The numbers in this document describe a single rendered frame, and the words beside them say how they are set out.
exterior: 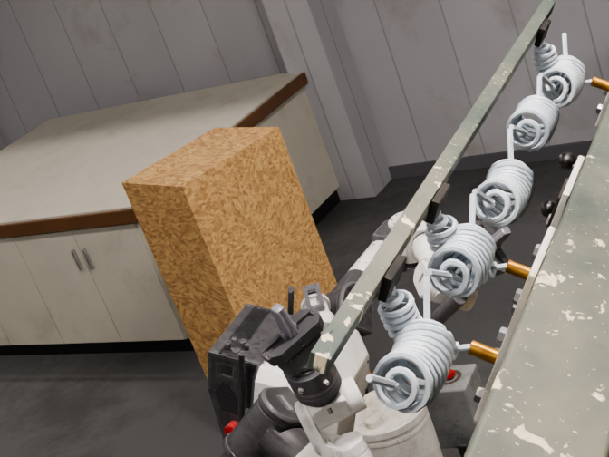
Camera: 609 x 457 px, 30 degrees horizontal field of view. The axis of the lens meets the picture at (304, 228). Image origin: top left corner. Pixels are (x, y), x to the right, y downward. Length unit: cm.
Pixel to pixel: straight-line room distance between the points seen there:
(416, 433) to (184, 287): 115
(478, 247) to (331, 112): 554
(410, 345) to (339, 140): 575
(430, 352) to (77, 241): 480
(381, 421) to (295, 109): 313
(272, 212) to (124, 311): 174
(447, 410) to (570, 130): 380
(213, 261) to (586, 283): 323
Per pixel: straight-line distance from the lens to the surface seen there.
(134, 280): 576
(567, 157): 238
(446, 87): 672
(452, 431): 299
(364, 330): 255
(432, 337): 115
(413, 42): 669
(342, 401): 204
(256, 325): 247
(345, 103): 677
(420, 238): 269
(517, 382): 93
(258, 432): 223
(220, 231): 424
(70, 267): 601
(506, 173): 148
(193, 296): 449
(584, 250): 112
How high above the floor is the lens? 242
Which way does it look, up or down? 21 degrees down
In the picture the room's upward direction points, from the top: 21 degrees counter-clockwise
